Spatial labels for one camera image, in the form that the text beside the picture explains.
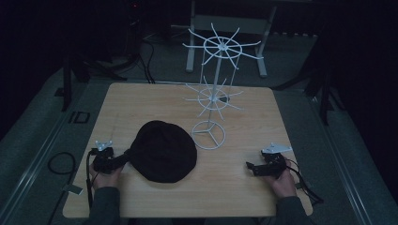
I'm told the black knit hat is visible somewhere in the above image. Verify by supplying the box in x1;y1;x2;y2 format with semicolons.
129;120;198;184

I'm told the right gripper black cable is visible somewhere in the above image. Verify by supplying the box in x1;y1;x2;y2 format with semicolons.
283;158;325;206

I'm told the person's right hand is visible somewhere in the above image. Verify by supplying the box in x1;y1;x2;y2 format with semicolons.
264;162;298;200

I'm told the black floor stand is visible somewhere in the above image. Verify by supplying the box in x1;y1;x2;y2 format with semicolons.
271;40;346;127
60;52;129;113

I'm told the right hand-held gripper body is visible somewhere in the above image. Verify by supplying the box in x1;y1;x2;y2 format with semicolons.
258;142;288;178

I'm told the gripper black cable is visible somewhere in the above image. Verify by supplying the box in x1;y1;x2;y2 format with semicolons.
85;148;99;211
283;158;325;206

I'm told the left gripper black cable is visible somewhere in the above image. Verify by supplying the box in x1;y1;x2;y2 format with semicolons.
85;148;99;211

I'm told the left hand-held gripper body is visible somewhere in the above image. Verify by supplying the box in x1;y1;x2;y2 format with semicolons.
89;140;117;174

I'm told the black looped floor cable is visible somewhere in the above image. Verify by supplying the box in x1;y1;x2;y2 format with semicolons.
46;151;77;225

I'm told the grey tape piece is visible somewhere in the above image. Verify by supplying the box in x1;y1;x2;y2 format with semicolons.
61;183;84;196

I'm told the metal floor rail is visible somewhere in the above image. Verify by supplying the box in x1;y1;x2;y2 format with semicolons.
0;102;76;219
313;99;375;225

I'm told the white wire rack stand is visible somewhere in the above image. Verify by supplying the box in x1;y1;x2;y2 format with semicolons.
182;22;265;151

